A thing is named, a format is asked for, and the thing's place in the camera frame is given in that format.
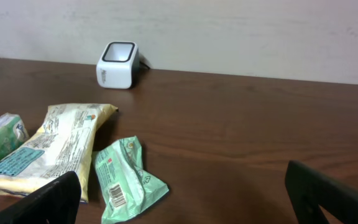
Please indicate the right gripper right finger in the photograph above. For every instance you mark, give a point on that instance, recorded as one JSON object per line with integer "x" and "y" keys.
{"x": 310, "y": 190}

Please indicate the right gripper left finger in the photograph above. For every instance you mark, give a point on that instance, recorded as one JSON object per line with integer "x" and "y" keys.
{"x": 55, "y": 202}

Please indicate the yellow snack bag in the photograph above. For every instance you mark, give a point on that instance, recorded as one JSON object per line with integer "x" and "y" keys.
{"x": 63, "y": 143}

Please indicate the green snack packet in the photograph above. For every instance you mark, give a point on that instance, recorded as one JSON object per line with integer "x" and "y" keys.
{"x": 127, "y": 189}

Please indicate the small green tissue pack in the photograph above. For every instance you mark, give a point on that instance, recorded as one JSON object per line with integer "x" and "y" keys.
{"x": 12, "y": 133}

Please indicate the white barcode scanner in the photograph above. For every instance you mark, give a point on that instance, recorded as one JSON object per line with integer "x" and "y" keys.
{"x": 118, "y": 65}

